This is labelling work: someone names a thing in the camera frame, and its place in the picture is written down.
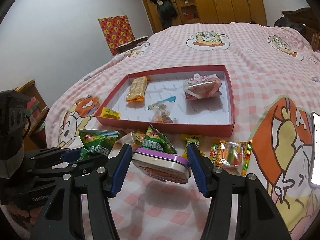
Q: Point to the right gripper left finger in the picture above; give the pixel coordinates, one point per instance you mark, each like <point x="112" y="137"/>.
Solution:
<point x="61" y="217"/>

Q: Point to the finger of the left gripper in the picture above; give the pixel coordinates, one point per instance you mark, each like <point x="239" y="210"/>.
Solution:
<point x="77" y="168"/>
<point x="71" y="155"/>

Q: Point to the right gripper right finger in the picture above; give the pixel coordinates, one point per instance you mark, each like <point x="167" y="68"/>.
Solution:
<point x="257" y="218"/>

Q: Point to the green pea snack bag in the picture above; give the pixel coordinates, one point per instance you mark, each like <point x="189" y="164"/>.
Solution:
<point x="96" y="142"/>

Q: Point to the purple candy tin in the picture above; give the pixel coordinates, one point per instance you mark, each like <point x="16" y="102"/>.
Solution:
<point x="162" y="166"/>

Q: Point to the yellow green lime candy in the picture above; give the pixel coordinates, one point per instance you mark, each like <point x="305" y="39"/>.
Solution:
<point x="190" y="139"/>

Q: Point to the clear orange candy wrapper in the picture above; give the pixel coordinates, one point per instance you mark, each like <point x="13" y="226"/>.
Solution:
<point x="134" y="139"/>

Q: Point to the small yellow candy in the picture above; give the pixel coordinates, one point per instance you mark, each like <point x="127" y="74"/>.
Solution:
<point x="109" y="113"/>

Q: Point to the wooden side shelf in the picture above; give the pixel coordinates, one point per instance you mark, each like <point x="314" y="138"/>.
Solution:
<point x="37" y="110"/>

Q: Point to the burger gummy candy pack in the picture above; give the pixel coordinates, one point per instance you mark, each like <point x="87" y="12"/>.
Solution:
<point x="231" y="155"/>

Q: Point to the orange wafer biscuit pack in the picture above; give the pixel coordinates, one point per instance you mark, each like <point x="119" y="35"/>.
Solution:
<point x="137" y="89"/>

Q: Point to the clear blue-topped candy bag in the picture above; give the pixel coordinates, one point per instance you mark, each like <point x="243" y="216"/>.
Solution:
<point x="162" y="110"/>

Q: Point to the red shallow cardboard tray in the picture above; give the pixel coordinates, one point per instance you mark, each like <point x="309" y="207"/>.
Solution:
<point x="213" y="117"/>

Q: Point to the red yellow patterned board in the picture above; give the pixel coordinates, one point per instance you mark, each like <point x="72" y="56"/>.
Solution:
<point x="117" y="31"/>

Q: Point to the pink jelly drink pouch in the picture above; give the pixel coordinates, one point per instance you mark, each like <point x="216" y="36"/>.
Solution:
<point x="202" y="87"/>

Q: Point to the pink checkered bedsheet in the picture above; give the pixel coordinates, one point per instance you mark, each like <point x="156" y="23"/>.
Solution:
<point x="262" y="80"/>

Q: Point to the hanging dark clothes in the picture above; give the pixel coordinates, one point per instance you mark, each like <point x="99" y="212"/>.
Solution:
<point x="166" y="12"/>

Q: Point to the wooden wardrobe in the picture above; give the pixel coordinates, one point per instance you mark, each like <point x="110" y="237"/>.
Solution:
<point x="210" y="11"/>

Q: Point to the dark wooden headboard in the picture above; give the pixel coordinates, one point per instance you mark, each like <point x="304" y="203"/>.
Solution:
<point x="306" y="17"/>

